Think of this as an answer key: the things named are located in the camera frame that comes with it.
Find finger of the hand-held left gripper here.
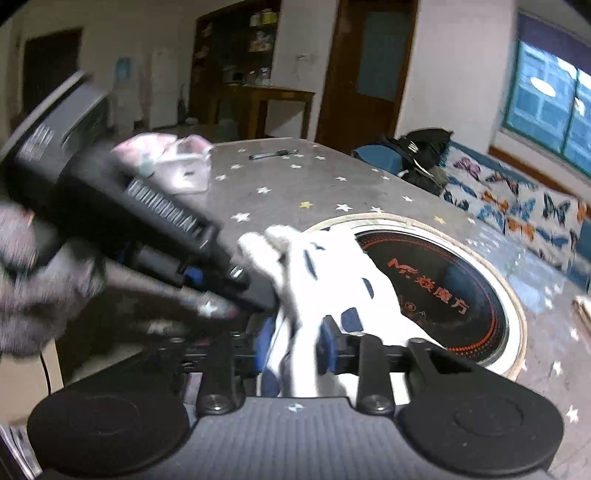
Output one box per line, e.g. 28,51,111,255
217,258,279,315
106,258,241,324

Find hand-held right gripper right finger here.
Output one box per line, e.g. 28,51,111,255
316,316,483,415

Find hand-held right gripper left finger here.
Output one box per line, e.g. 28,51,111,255
139,318,278,415

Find white polka dot pants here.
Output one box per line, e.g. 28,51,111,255
238,225,444,398

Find person's left hand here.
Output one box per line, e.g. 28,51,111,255
0,203,109,358

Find pink cloth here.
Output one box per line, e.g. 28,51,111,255
111,133,178,178

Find white plastic basket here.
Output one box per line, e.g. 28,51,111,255
154,136,214,195

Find grey star table cover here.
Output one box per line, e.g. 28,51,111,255
55,136,591,480

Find white fridge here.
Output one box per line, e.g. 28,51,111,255
150,46,185,130

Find water dispenser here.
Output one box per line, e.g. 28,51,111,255
113,55,134,134

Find round black induction cooker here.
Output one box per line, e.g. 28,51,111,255
302,213,529,381

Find dark pen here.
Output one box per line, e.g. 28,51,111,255
248,148,298,161

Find wooden desk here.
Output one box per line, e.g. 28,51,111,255
205,84,317,141

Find blue sofa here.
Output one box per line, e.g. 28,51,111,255
351,138,591,296

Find dark bag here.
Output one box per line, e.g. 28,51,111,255
399,164,448,197

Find dark wooden shelf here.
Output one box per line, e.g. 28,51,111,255
191,0,282,125

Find black jacket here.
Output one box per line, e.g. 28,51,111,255
383,128,451,171

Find butterfly print blanket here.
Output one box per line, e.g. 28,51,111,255
441,154,591,273

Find dark wooden door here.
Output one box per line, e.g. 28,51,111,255
315,0,419,155

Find green framed window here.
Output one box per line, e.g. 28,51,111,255
501,11,591,169

